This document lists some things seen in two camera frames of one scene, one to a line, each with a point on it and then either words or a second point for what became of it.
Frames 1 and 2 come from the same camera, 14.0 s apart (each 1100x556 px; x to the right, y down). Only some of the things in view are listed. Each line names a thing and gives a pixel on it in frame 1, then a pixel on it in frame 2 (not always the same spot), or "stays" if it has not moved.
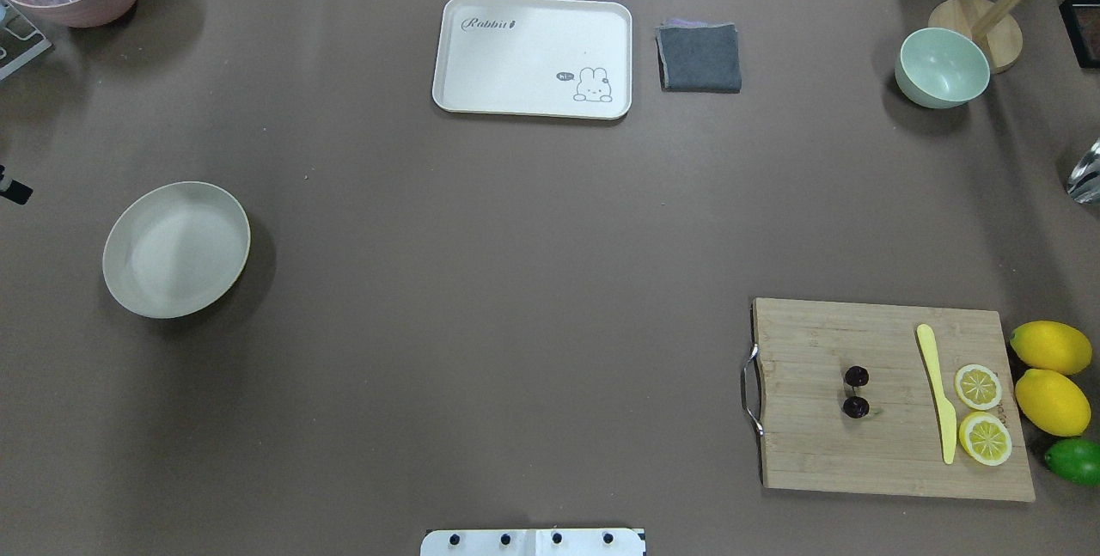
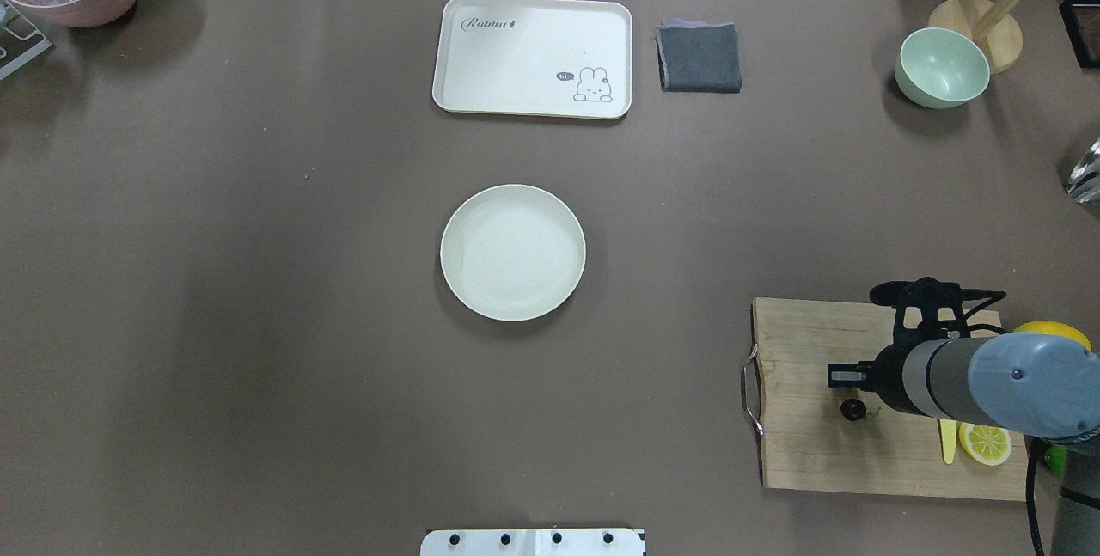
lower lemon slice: x=985 y=438 stays
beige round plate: x=176 y=249 to x=513 y=252
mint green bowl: x=939 y=68 stays
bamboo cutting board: x=809 y=442 stays
